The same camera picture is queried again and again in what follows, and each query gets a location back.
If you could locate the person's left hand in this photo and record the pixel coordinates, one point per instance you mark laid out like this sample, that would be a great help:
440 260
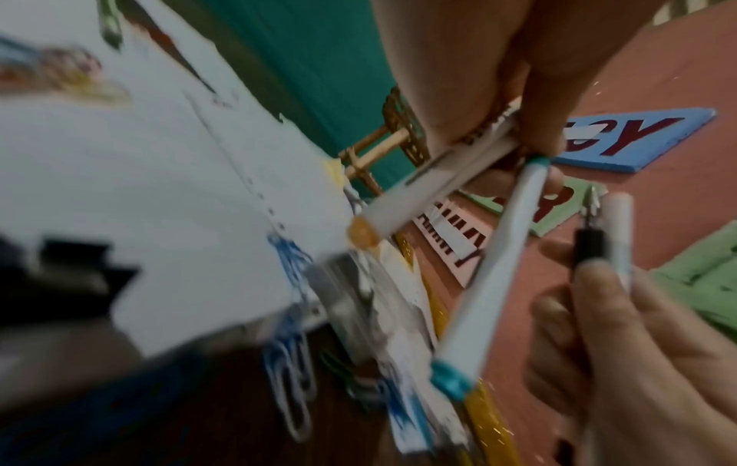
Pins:
460 59

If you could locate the person's right hand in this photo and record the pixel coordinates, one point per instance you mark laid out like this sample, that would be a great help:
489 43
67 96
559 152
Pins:
633 364

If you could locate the plain white pen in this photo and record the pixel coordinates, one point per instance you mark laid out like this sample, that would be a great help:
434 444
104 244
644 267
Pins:
619 236

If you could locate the black pen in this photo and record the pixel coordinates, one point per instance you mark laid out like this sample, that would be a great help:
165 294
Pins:
590 241

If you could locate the white pen teal ends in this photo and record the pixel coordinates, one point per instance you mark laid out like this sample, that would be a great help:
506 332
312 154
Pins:
495 273

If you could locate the yellow sticky note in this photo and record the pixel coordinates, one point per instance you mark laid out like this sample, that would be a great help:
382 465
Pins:
334 170

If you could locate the small clear paper clip case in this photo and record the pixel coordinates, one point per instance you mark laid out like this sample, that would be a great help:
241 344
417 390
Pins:
351 296

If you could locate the pile of white perforated papers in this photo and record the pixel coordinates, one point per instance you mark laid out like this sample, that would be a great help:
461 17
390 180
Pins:
144 182

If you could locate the pile of coloured paper clips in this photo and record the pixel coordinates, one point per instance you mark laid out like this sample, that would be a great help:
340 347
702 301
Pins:
291 359

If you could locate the black binder clip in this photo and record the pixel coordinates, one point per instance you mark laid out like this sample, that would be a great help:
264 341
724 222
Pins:
69 273

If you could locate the green framed number sign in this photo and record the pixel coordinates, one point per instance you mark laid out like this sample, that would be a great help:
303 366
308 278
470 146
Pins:
702 273

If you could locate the rattan basket stand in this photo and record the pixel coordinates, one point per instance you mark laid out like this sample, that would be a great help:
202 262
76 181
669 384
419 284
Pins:
374 154

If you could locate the green backdrop cloth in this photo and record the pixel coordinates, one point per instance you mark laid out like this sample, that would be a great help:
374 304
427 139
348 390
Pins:
299 68

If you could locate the green name sign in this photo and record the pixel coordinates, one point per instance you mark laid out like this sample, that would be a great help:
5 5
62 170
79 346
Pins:
553 209

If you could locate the pink name sign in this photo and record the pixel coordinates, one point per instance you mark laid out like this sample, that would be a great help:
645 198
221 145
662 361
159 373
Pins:
455 236

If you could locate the blue name sign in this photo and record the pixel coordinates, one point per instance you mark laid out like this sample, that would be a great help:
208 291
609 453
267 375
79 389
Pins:
633 141

